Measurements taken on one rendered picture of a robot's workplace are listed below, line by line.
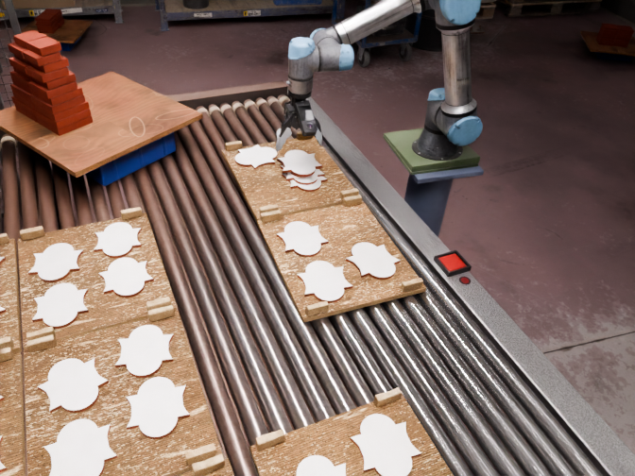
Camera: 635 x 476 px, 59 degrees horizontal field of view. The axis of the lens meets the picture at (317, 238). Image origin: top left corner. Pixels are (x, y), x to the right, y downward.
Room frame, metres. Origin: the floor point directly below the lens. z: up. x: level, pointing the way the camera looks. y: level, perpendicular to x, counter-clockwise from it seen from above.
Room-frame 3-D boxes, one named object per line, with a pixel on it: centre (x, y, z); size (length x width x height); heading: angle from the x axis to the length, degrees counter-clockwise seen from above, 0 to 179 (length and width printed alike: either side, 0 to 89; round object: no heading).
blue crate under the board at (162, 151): (1.65, 0.72, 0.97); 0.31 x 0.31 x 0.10; 55
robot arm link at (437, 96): (1.86, -0.42, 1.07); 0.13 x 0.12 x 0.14; 16
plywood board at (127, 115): (1.69, 0.78, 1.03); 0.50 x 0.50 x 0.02; 55
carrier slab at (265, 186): (1.57, 0.11, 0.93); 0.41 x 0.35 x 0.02; 25
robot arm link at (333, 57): (1.65, -0.01, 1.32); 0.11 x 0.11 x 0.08; 16
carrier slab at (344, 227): (1.19, -0.06, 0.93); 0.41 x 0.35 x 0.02; 24
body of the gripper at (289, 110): (1.61, 0.09, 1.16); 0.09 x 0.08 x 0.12; 21
